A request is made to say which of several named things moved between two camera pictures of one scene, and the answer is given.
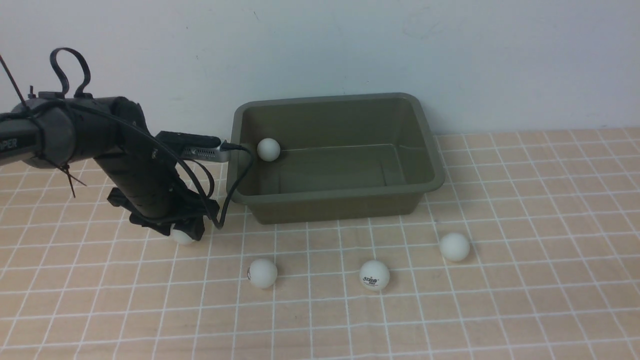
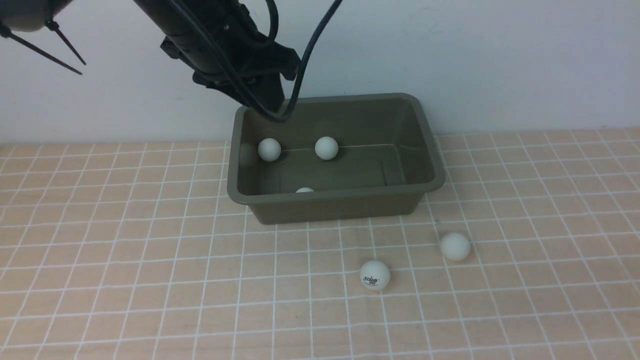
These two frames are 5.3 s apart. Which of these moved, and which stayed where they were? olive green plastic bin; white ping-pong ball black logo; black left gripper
Moved: black left gripper
Stayed: white ping-pong ball black logo; olive green plastic bin
